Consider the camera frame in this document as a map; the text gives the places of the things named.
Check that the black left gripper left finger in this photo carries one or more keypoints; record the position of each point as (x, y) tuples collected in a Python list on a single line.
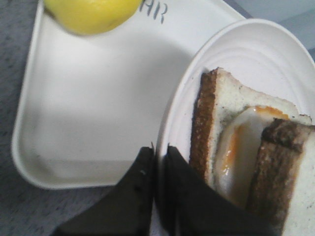
[(125, 211)]

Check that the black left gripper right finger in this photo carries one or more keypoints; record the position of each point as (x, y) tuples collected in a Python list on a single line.
[(187, 206)]

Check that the white bread slice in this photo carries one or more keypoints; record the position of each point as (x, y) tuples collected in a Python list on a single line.
[(282, 190)]

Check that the white rectangular tray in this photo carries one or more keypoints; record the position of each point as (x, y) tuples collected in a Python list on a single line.
[(89, 103)]

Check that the fried egg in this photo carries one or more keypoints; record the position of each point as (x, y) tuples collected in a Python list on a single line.
[(237, 152)]

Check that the yellow lemon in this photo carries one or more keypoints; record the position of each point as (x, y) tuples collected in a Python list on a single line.
[(89, 17)]

